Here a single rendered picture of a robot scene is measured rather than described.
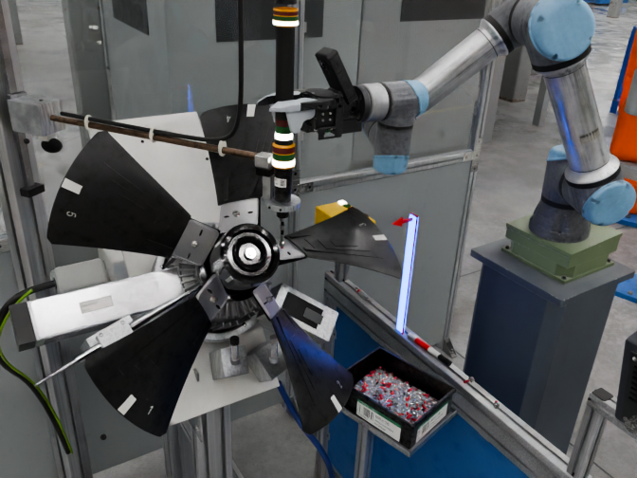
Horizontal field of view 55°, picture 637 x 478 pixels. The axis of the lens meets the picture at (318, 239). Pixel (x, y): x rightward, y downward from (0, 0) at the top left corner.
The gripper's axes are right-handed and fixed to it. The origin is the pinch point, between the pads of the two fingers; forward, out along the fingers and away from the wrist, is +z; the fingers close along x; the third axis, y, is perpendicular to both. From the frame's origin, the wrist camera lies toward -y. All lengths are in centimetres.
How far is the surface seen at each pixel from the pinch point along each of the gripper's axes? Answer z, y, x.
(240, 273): 9.6, 29.2, -7.7
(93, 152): 29.1, 9.3, 11.8
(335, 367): -8, 53, -15
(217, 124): 0.8, 10.3, 22.6
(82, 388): 30, 107, 70
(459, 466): -39, 86, -26
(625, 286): -262, 144, 61
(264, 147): -4.8, 12.6, 11.2
